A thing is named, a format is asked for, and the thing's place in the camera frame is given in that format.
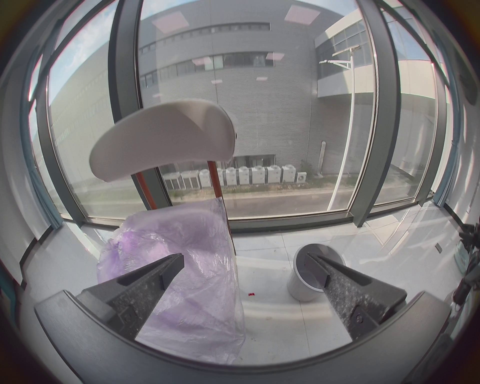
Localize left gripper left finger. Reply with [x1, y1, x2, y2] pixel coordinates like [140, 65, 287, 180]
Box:
[77, 253, 185, 341]

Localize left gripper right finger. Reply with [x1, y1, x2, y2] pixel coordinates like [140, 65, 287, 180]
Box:
[305, 252, 408, 342]

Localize purple plastic bag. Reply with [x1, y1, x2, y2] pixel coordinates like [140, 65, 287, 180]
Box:
[97, 198, 246, 365]

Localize white trash bin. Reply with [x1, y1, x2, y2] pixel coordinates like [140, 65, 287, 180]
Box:
[287, 244, 347, 302]

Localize white cushioned wooden chair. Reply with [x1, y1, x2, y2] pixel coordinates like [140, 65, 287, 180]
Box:
[89, 98, 239, 263]

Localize window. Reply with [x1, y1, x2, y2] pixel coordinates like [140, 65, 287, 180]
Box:
[0, 0, 466, 233]

